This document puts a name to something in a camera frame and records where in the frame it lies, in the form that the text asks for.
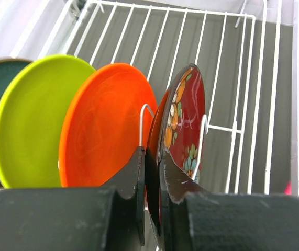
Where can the red floral plate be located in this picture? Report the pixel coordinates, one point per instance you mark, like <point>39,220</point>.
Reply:
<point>177,127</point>

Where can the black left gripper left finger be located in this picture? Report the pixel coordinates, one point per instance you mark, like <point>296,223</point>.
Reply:
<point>108,217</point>

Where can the lime green plate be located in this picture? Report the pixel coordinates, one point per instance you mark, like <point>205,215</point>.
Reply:
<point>32,112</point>

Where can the orange plate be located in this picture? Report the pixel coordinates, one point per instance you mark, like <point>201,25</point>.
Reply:
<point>108,118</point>

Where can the white wire dish rack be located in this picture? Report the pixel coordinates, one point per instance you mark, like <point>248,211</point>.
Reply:
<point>245,65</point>

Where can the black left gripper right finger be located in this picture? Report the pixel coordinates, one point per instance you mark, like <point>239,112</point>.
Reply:
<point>194,219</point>

